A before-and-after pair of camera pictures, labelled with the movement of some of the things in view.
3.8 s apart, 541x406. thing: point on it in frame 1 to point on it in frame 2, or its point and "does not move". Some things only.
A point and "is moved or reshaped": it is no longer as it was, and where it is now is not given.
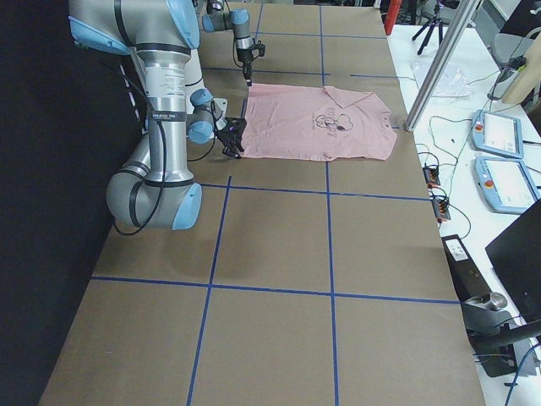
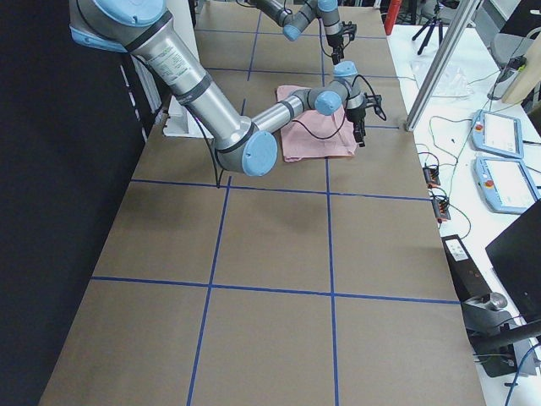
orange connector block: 431,176 does not move
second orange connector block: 441,211 does not move
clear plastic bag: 454,83 does not move
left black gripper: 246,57 to 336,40
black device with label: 467,281 does not move
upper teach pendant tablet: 497,133 does not move
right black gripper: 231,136 to 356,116
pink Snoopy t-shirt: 316,123 is moved or reshaped
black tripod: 436,19 does not move
